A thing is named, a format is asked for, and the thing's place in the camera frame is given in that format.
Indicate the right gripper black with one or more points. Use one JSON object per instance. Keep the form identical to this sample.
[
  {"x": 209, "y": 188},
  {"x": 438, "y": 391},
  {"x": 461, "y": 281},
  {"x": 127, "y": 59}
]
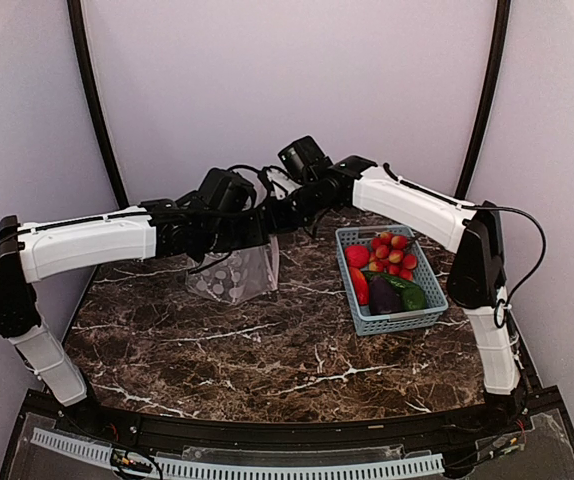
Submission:
[{"x": 277, "y": 224}]

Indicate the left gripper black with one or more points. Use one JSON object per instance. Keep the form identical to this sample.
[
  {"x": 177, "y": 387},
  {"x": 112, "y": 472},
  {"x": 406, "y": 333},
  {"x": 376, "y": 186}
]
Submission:
[{"x": 258, "y": 231}]

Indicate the clear dotted zip top bag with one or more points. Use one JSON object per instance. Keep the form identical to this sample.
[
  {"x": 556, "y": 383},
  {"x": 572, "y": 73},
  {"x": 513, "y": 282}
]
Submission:
[{"x": 237, "y": 276}]

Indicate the red toy berry bunch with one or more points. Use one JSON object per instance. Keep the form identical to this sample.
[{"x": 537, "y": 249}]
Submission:
[{"x": 392, "y": 254}]

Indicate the purple toy eggplant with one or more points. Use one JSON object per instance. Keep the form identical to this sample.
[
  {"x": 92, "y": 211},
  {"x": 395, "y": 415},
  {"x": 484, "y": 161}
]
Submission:
[{"x": 383, "y": 299}]

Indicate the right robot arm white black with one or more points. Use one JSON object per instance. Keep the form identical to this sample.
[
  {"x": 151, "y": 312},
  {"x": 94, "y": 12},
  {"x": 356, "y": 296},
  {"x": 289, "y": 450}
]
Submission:
[{"x": 477, "y": 280}]

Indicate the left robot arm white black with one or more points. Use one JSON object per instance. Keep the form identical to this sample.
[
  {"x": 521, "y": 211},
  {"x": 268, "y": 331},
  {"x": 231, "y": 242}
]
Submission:
[{"x": 32, "y": 252}]

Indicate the red round toy fruit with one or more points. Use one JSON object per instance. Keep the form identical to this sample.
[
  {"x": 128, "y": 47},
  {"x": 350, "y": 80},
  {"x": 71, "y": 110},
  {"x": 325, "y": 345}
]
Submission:
[{"x": 357, "y": 256}]

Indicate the red toy chili pepper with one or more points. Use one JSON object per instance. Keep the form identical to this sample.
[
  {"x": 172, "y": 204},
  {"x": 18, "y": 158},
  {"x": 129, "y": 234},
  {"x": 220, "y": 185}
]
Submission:
[{"x": 360, "y": 286}]

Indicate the green toy cucumber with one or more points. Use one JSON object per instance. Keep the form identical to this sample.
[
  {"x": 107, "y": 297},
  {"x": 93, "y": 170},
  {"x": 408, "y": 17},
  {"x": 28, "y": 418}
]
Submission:
[{"x": 413, "y": 297}]

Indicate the light blue plastic basket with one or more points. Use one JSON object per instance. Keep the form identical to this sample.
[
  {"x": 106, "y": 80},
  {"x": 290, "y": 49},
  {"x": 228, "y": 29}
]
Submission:
[{"x": 364, "y": 322}]

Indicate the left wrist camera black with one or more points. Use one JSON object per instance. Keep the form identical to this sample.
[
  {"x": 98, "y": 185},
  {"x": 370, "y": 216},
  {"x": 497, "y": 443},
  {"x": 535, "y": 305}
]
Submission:
[{"x": 226, "y": 191}]

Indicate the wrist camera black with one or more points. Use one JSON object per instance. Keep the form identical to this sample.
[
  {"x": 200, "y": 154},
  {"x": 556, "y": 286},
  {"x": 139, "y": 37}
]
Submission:
[
  {"x": 304, "y": 160},
  {"x": 226, "y": 191}
]

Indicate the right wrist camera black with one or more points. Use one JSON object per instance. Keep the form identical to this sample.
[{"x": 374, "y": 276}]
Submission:
[{"x": 304, "y": 160}]

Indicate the black left frame post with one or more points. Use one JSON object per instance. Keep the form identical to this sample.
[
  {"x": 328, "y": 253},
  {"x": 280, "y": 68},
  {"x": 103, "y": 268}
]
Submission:
[{"x": 93, "y": 101}]

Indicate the black frame post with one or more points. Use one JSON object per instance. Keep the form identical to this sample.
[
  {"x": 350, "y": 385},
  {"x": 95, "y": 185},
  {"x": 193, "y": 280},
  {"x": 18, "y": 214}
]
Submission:
[
  {"x": 93, "y": 101},
  {"x": 488, "y": 90}
]

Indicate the white slotted cable duct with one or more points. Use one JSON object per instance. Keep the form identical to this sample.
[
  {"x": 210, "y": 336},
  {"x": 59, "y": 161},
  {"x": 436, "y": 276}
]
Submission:
[{"x": 209, "y": 463}]

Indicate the black right frame post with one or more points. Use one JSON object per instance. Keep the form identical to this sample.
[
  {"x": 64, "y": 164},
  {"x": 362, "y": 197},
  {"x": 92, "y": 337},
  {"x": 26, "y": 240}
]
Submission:
[{"x": 488, "y": 90}]

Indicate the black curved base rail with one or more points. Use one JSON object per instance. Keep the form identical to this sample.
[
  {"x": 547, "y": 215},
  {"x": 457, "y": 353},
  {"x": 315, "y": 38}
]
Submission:
[{"x": 536, "y": 442}]

